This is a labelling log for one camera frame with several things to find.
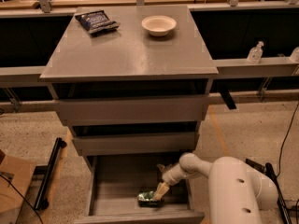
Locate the black cable right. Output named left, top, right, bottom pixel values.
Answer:
left=276, top=100, right=299, bottom=177

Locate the grey top drawer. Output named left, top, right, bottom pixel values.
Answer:
left=55, top=95, right=207, bottom=126

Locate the black cable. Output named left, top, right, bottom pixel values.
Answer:
left=276, top=100, right=299, bottom=177
left=0, top=174, right=45, bottom=224

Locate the grey drawer cabinet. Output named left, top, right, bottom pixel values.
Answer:
left=40, top=6, right=217, bottom=224

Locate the grey middle drawer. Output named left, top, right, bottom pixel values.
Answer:
left=73, top=132, right=199, bottom=156

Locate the white paper bowl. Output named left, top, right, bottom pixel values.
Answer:
left=141, top=16, right=177, bottom=37

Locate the blue chip bag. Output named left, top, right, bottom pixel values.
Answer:
left=75, top=10, right=121, bottom=35

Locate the black stand base right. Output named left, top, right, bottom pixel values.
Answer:
left=246, top=159, right=298, bottom=224

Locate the grey open bottom drawer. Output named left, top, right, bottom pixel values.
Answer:
left=74, top=152, right=205, bottom=224

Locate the black bar on floor left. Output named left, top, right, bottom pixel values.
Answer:
left=34, top=137, right=66, bottom=210

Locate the black cable left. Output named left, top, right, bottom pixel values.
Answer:
left=0, top=174, right=45, bottom=224

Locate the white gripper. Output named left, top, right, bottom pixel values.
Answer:
left=153, top=163, right=188, bottom=201

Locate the cardboard box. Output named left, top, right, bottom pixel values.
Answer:
left=0, top=150, right=36, bottom=224

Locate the grey metal rail shelf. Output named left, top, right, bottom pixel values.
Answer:
left=0, top=5, right=298, bottom=87

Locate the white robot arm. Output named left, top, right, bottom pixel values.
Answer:
left=153, top=153, right=278, bottom=224

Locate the green soda can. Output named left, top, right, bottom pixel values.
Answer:
left=137, top=191, right=161, bottom=207

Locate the clear sanitizer bottle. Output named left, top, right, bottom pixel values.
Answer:
left=247, top=41, right=264, bottom=64

